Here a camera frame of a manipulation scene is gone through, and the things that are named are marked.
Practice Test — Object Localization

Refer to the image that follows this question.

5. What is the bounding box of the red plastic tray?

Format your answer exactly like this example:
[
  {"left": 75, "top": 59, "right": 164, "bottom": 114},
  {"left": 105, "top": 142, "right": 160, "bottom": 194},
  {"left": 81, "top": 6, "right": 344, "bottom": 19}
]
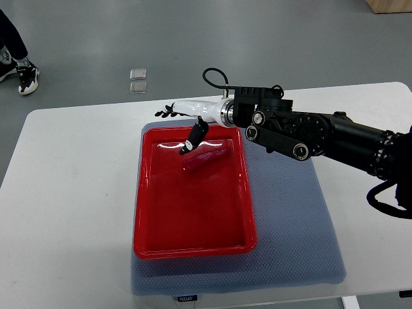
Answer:
[{"left": 133, "top": 126, "right": 257, "bottom": 260}]

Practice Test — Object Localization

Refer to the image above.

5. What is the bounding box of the upper metal floor plate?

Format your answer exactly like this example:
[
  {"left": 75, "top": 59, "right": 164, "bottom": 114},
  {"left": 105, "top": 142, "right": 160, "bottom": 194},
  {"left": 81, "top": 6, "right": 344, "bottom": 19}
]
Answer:
[{"left": 129, "top": 68, "right": 147, "bottom": 80}]

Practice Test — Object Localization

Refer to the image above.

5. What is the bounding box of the person's dark trouser leg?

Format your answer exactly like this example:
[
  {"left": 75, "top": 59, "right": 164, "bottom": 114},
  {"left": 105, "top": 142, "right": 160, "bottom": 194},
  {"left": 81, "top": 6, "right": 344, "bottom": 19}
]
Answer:
[{"left": 1, "top": 10, "right": 28, "bottom": 60}]

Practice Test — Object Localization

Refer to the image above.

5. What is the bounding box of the black white sneaker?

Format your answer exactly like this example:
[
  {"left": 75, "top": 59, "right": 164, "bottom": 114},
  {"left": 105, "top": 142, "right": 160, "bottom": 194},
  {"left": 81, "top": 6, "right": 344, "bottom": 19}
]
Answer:
[
  {"left": 17, "top": 62, "right": 39, "bottom": 95},
  {"left": 0, "top": 61, "right": 17, "bottom": 82}
]

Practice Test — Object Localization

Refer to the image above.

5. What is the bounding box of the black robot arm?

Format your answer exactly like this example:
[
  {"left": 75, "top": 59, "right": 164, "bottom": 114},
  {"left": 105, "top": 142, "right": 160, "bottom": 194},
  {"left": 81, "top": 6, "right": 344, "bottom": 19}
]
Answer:
[{"left": 232, "top": 85, "right": 411, "bottom": 219}]

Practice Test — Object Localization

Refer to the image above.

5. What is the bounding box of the black white robotic hand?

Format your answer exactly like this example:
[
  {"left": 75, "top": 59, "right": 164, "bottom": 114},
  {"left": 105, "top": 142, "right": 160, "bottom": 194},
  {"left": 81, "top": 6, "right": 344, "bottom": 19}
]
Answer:
[{"left": 154, "top": 98, "right": 234, "bottom": 155}]

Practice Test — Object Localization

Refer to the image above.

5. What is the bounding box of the red chili pepper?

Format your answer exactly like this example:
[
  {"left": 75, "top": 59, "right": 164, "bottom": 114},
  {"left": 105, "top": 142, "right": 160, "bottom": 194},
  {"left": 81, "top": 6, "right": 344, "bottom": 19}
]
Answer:
[{"left": 182, "top": 147, "right": 230, "bottom": 171}]

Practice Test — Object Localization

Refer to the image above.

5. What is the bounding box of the wooden box corner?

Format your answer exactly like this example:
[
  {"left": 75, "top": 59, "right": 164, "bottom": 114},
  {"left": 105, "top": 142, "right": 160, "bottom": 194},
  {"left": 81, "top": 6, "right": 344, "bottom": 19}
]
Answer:
[{"left": 366, "top": 0, "right": 412, "bottom": 14}]

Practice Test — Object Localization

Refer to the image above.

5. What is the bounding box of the grey mesh mat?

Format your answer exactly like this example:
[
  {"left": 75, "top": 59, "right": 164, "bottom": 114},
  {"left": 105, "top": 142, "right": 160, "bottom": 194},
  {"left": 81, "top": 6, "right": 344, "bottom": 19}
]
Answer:
[{"left": 131, "top": 120, "right": 346, "bottom": 296}]

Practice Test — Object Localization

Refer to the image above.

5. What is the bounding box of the black cable loop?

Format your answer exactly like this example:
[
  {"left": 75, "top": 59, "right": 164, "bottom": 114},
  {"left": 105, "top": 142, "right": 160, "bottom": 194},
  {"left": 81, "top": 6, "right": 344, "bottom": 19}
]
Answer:
[{"left": 201, "top": 67, "right": 230, "bottom": 89}]

